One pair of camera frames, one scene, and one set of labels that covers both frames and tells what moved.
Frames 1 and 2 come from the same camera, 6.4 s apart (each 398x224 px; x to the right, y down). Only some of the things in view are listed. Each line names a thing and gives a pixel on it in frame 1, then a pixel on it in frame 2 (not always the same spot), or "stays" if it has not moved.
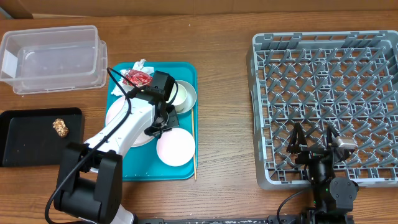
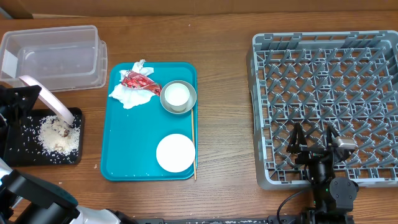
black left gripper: x=174 y=120 → x=10 y=99
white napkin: x=138 y=66 stays
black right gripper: x=296 y=144 stays
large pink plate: x=142 y=139 → x=50 y=99
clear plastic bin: x=53 y=60 stays
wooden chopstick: x=193 y=142 stays
